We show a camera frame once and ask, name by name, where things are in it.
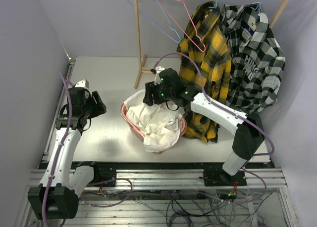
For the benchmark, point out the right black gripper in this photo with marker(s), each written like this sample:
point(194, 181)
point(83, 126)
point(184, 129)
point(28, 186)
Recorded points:
point(151, 88)

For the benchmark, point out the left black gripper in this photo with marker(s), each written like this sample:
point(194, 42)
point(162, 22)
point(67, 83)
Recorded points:
point(100, 108)

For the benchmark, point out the yellow plaid shirt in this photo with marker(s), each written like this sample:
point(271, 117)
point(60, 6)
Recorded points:
point(210, 69)

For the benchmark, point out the pink hanger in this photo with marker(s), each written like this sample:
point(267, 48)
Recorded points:
point(200, 45)

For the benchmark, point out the blue wire hanger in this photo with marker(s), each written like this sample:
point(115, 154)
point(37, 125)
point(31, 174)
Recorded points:
point(161, 21)

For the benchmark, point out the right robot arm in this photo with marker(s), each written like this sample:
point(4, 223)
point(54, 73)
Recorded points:
point(168, 87)

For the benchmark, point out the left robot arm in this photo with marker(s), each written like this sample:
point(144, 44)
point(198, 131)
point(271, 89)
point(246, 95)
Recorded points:
point(58, 192)

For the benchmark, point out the black white checkered shirt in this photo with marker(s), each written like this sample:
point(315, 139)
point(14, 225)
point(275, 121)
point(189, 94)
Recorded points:
point(257, 60)

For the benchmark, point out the blue hanger of checkered shirt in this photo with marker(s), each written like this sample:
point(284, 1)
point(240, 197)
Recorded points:
point(260, 4)

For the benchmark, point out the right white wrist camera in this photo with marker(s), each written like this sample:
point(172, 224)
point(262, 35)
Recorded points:
point(156, 71)

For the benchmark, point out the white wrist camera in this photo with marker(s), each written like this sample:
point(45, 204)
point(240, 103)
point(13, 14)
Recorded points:
point(82, 84)
point(156, 71)

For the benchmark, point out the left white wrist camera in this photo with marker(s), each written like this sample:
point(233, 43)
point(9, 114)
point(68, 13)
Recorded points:
point(82, 84)

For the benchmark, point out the aluminium frame base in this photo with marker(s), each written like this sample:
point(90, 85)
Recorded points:
point(135, 188)

